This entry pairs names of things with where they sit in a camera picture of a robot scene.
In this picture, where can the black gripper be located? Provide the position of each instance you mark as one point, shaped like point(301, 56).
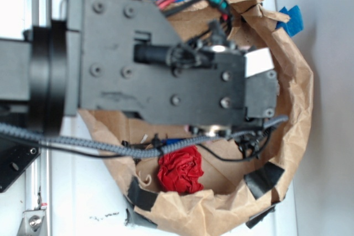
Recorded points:
point(253, 133)

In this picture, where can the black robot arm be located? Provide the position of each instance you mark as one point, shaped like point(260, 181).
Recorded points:
point(173, 67)

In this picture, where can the blue tape piece right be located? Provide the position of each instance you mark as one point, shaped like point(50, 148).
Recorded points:
point(295, 23)

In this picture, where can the brown paper bag bin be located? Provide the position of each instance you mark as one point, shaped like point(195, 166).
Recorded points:
point(235, 192)

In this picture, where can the crumpled red paper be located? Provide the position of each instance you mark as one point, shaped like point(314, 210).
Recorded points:
point(180, 171)

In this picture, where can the aluminium frame rail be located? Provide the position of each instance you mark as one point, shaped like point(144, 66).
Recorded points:
point(37, 175)

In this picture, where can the metal corner bracket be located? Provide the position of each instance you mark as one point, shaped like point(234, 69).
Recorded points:
point(33, 222)

